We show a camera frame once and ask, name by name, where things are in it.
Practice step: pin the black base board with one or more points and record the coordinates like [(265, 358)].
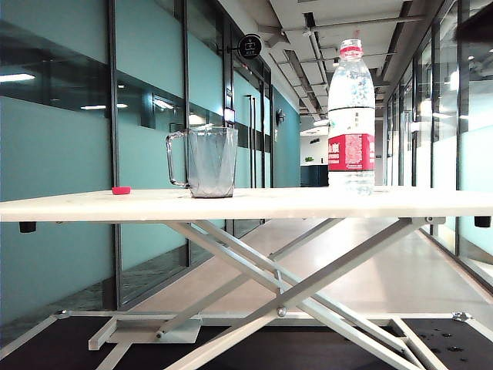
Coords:
[(289, 347)]

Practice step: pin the white ceiling pipe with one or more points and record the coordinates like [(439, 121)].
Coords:
[(369, 21)]

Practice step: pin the round black hanging sign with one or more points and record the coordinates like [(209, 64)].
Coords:
[(250, 46)]

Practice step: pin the red bottle cap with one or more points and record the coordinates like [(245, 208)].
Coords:
[(121, 190)]

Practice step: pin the black wall-mounted fixture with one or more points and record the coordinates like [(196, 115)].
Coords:
[(280, 116)]

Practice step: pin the clear water bottle red label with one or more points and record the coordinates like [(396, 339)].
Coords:
[(350, 154)]

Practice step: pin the black rubber table foot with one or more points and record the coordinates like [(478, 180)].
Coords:
[(27, 227), (482, 221)]

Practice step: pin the white scissor lift table frame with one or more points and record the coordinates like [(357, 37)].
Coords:
[(281, 311)]

